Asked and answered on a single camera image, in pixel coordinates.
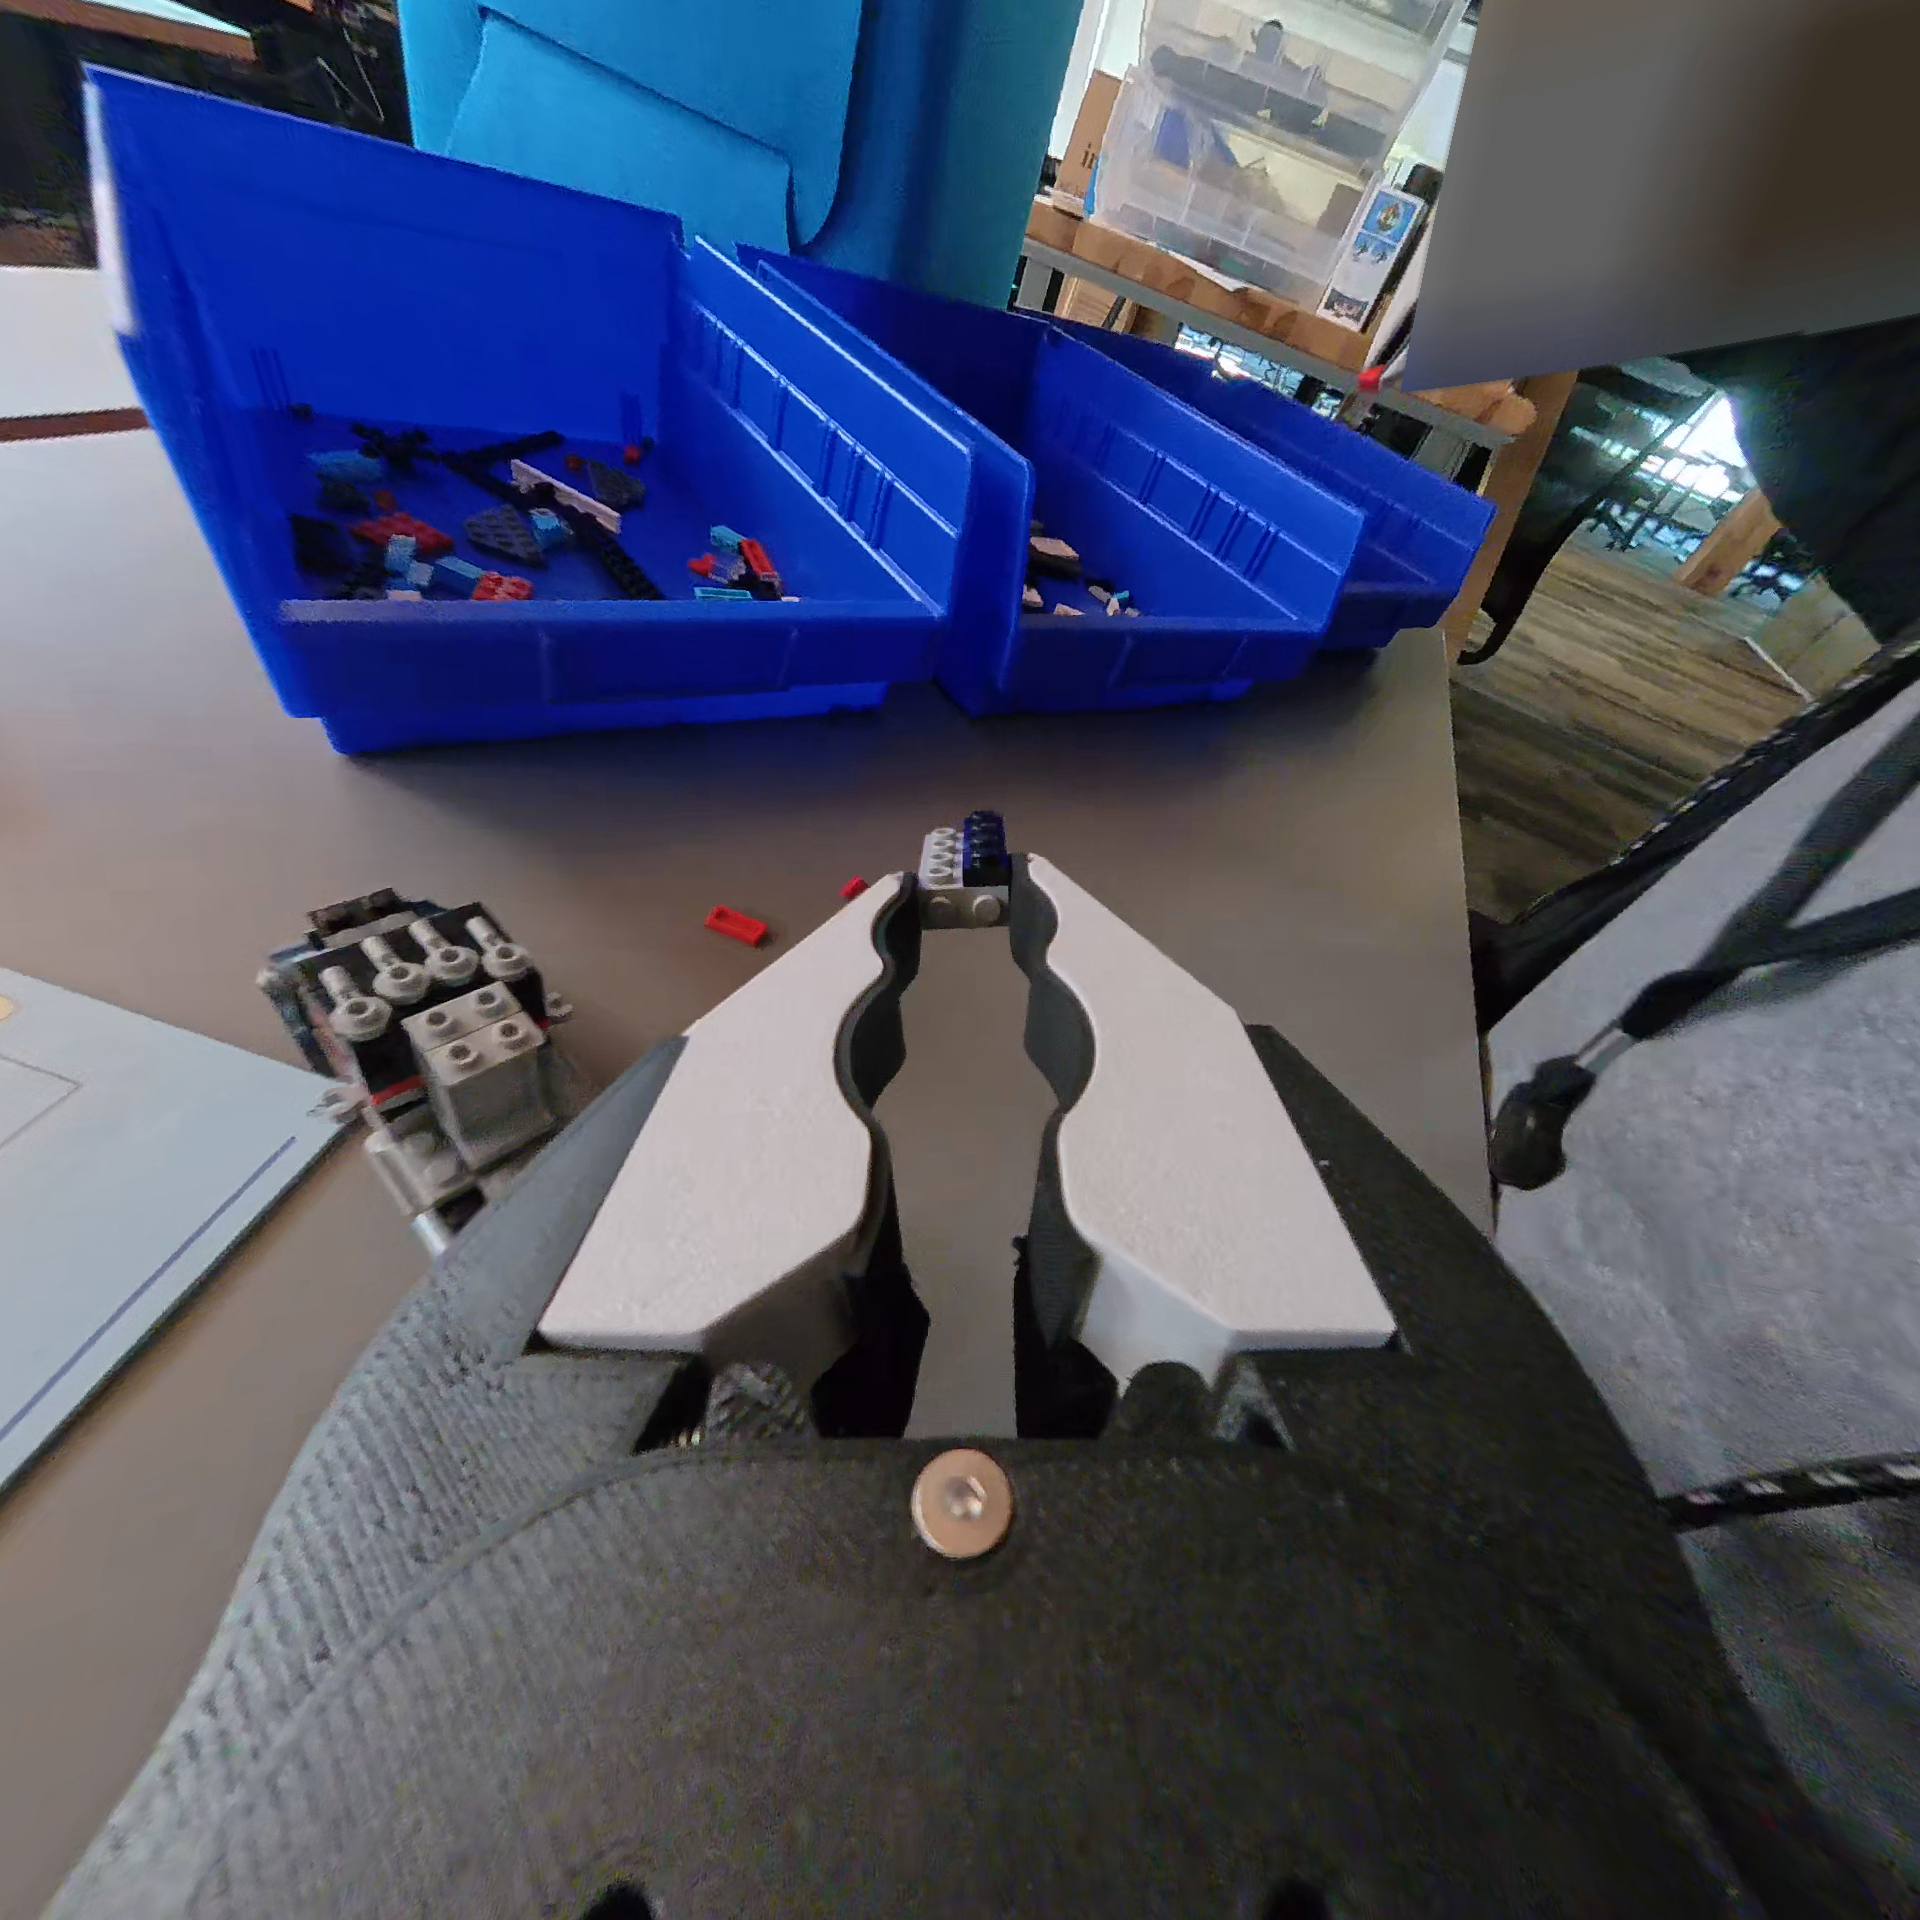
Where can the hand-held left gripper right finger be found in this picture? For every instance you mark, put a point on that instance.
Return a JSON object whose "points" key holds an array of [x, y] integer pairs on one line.
{"points": [[1215, 1184]]}

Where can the black grey red brick model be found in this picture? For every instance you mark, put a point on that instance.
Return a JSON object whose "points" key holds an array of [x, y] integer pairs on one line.
{"points": [[466, 1065]]}

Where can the small blue picture card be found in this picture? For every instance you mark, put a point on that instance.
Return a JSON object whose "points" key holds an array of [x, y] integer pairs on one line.
{"points": [[1371, 255]]}

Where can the large blue plastic bin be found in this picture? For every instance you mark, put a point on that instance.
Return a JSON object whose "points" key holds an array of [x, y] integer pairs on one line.
{"points": [[376, 270]]}

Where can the pile of large toy bricks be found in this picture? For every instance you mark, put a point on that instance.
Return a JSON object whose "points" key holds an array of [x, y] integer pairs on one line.
{"points": [[510, 533]]}

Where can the person's right forearm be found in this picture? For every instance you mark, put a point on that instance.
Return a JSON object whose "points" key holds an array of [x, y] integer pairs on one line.
{"points": [[1846, 481]]}

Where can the clear plastic drawer unit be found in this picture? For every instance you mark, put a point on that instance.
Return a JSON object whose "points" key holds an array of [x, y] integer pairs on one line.
{"points": [[1260, 136]]}

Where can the blue felt bag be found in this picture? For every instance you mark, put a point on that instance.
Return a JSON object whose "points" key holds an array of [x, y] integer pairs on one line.
{"points": [[902, 120]]}

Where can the brick building instruction booklet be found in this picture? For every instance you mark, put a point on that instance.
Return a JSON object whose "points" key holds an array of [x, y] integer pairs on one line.
{"points": [[119, 1170]]}

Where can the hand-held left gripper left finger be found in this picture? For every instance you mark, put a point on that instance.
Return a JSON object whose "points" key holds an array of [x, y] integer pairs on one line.
{"points": [[722, 1170]]}

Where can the black chair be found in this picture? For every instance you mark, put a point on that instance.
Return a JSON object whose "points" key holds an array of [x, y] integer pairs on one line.
{"points": [[1547, 510]]}

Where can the grey and black brick assembly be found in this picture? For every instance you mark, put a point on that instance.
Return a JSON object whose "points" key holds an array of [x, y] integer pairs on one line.
{"points": [[960, 902]]}

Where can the grey desk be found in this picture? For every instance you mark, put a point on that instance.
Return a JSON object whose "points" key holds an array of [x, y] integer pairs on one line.
{"points": [[599, 809]]}

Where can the pile of small toy bricks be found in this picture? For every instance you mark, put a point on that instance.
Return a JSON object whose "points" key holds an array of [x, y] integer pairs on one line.
{"points": [[1072, 580]]}

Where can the person's grey sweatshirt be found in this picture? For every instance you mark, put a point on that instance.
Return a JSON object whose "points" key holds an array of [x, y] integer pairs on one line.
{"points": [[1725, 1277]]}

